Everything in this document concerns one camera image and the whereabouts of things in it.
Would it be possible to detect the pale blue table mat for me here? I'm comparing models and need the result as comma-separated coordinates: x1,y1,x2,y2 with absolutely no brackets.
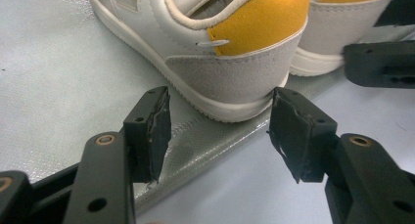
135,64,415,224

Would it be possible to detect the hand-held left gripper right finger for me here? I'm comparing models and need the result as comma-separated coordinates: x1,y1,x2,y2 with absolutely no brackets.
267,86,339,185

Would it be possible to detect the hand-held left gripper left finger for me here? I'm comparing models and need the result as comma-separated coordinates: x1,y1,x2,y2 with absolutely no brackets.
122,85,172,184

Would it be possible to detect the grey two-tier shoe rack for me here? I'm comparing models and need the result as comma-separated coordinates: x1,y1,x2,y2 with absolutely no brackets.
0,0,415,216

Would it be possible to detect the white sneaker with yellow heel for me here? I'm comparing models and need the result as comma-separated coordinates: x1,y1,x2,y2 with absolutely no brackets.
83,0,313,124
289,0,400,77

